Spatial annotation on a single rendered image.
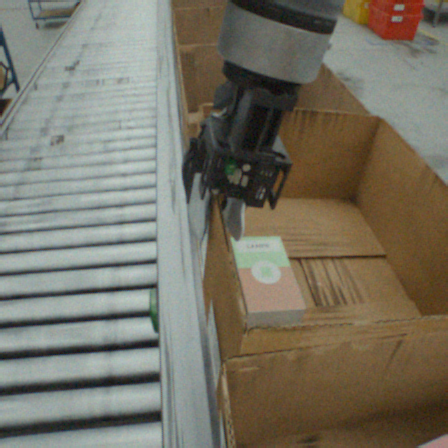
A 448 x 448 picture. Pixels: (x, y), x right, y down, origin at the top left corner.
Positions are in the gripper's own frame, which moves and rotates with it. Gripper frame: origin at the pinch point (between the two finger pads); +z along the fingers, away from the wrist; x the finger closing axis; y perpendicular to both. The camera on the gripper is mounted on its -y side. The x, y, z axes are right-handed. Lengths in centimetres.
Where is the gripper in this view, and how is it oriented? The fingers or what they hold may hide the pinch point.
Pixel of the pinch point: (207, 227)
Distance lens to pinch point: 49.3
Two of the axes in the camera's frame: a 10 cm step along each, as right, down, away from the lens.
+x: 9.6, 1.2, 2.7
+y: 1.3, 6.3, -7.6
